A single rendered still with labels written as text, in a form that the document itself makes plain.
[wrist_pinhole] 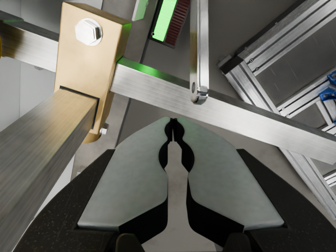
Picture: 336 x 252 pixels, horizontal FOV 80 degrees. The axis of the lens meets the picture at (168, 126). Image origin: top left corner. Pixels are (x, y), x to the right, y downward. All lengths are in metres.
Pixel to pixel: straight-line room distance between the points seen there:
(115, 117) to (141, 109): 0.77
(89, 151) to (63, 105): 0.29
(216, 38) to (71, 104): 0.95
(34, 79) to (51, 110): 0.36
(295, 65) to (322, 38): 0.12
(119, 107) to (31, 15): 0.24
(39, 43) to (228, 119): 0.20
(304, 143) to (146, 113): 0.98
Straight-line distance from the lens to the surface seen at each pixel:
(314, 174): 1.39
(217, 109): 0.22
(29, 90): 0.55
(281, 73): 1.00
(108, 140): 0.44
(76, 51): 0.21
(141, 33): 0.36
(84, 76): 0.21
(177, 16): 0.35
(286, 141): 0.28
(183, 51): 1.07
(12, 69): 0.52
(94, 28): 0.19
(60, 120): 0.17
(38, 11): 0.49
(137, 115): 1.19
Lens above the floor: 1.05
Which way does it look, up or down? 61 degrees down
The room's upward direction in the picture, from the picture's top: 179 degrees clockwise
